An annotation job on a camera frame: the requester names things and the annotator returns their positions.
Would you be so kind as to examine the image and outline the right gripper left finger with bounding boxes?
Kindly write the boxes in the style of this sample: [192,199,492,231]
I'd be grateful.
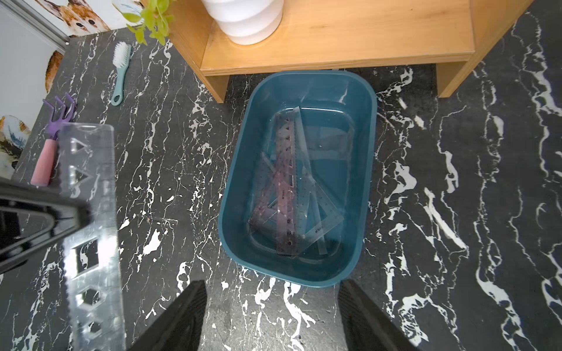
[130,280,207,350]

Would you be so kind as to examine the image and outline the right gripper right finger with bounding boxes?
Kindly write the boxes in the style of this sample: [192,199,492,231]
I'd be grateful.
[337,279,416,351]

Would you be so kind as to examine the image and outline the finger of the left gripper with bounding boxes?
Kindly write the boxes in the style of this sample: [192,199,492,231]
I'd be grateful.
[1,178,90,228]
[1,219,88,274]

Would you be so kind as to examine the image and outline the clear straight stencil ruler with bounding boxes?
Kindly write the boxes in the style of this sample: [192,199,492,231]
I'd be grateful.
[59,123,126,350]

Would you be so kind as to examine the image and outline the smoky large triangle ruler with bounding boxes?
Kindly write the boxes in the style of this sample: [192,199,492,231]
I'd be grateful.
[247,152,277,240]

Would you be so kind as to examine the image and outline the teal plastic storage box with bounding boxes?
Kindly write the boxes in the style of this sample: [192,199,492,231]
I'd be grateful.
[218,70,378,288]

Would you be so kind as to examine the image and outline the clear plain straight ruler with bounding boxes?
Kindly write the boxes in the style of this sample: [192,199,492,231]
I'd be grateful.
[293,107,321,238]

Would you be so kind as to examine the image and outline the clear triangle set square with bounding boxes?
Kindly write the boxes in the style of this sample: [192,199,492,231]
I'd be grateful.
[297,180,343,254]

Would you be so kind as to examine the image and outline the pink straight stencil ruler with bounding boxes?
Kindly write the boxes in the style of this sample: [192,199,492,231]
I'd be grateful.
[275,116,298,256]

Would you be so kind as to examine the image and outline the purple pink garden rake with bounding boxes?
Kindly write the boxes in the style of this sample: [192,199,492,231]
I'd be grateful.
[30,93,76,187]

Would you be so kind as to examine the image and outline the teal cleaning brush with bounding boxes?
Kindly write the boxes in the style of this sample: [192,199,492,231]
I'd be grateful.
[111,42,131,106]

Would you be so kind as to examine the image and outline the potted flower white pot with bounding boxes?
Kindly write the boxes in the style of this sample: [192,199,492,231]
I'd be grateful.
[113,0,284,45]

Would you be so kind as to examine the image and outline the wooden desk shelf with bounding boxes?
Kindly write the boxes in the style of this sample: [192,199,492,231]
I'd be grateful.
[168,0,529,102]

